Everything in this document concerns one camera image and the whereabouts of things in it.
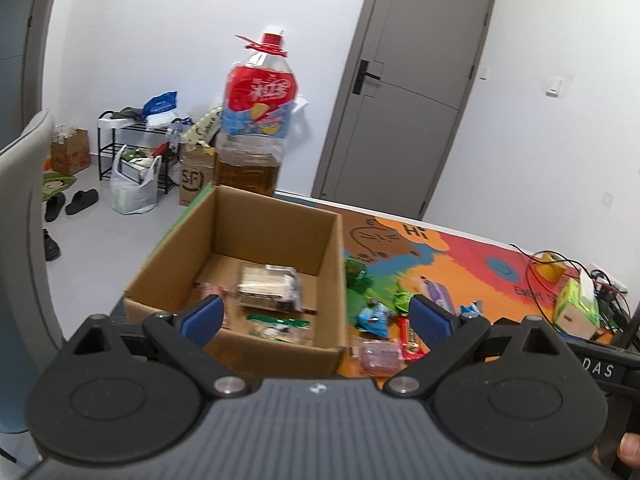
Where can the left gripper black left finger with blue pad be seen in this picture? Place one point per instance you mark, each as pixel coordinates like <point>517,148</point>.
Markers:
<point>179,341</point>

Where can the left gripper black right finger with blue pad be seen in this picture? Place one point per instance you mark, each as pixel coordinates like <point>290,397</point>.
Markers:
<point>451,345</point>

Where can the small blue white packet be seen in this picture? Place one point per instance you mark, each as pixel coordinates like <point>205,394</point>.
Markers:
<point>474,308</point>

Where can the red snack stick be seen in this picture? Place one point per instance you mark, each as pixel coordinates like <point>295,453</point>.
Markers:
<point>410,344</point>

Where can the purple wafer snack pack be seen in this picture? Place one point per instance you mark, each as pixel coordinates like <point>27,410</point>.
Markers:
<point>439,295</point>

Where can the light green snack packet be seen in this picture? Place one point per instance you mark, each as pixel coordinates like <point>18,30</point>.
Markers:
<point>401,301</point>

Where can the pink clear snack packet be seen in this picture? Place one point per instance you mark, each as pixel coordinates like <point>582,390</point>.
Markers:
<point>380,358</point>

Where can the blue snack packet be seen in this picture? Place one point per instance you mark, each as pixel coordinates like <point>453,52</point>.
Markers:
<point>373,319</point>

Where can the white cracker snack pack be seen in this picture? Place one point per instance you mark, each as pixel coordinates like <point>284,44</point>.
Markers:
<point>269,287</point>

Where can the green snack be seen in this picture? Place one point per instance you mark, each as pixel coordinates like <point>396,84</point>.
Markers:
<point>288,330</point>

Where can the dark green candy packet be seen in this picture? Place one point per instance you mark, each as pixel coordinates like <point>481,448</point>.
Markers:
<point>357,275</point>

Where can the right hand thumb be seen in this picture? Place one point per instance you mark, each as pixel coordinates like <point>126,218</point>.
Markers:
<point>629,450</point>

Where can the green tissue box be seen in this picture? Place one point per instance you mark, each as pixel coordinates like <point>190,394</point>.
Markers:
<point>575,311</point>

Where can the colourful cartoon table mat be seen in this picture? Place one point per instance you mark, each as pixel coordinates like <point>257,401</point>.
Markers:
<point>398,253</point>

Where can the open cardboard box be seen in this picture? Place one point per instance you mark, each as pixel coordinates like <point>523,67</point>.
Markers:
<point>226,229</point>

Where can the yellow tape roll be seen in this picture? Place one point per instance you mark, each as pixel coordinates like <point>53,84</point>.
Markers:
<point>549,266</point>

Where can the white plastic shopping bag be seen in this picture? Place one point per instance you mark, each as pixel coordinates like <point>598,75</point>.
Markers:
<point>134,183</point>

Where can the grey chair back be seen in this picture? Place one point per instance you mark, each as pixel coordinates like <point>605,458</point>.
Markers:
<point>30,332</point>

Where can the black shoe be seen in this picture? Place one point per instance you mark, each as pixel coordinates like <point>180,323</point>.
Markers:
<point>51,249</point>

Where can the black slipper right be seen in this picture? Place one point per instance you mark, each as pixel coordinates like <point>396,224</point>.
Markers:
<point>81,201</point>

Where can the black slipper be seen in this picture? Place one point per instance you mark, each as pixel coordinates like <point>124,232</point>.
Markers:
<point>81,201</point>
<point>54,207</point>

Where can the SF cardboard box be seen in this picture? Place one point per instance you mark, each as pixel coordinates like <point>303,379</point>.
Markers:
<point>196,170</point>

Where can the black slipper left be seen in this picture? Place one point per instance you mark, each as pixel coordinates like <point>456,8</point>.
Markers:
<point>54,207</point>

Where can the black shoe rack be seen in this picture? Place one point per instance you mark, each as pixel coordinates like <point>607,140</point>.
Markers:
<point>114,133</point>

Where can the green cartoon floor mat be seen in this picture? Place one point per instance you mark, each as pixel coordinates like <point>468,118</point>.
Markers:
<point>53,183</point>

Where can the brown cardboard box with bottles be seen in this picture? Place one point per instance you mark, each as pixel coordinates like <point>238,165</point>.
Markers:
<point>70,150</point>

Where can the blue plastic bag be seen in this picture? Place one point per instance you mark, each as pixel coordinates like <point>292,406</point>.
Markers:
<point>165,102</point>

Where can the large tea bottle red cap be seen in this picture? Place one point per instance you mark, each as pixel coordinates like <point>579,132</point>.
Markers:
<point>259,99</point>

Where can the grey door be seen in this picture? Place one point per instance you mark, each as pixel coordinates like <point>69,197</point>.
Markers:
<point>385,149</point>

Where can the panda print ring cushion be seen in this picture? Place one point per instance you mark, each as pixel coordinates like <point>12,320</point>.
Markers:
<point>204,131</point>

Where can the white wall switch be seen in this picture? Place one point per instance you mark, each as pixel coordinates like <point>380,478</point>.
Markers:
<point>554,87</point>

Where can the black door handle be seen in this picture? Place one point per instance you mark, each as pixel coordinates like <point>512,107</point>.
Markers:
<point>361,75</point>

